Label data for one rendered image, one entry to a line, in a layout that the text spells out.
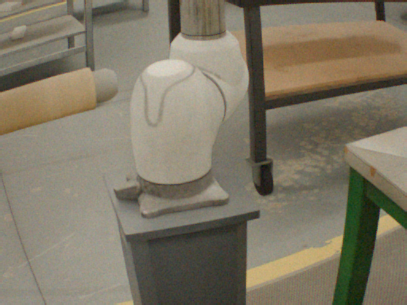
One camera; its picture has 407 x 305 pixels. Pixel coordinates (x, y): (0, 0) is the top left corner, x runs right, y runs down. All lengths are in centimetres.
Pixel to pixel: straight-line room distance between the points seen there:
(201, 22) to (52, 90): 101
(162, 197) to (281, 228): 127
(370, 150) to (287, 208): 164
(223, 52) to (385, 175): 58
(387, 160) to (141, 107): 52
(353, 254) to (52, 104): 81
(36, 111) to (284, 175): 254
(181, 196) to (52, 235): 135
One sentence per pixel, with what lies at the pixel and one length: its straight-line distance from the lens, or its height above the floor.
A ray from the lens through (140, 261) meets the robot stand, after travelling 141.
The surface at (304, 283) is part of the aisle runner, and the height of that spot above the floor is 0.
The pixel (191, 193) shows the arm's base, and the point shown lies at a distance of 138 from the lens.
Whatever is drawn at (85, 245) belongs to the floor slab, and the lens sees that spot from 257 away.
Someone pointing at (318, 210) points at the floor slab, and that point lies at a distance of 272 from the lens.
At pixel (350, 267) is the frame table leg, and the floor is 70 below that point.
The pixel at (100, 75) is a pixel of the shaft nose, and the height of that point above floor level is 126.
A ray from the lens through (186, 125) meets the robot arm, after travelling 132.
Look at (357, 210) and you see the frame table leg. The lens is 114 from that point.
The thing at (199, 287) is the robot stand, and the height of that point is 52.
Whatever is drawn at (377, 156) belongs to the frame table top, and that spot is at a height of 93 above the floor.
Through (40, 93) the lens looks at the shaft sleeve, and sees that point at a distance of 47.
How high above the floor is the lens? 142
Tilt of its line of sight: 27 degrees down
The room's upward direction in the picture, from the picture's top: 3 degrees counter-clockwise
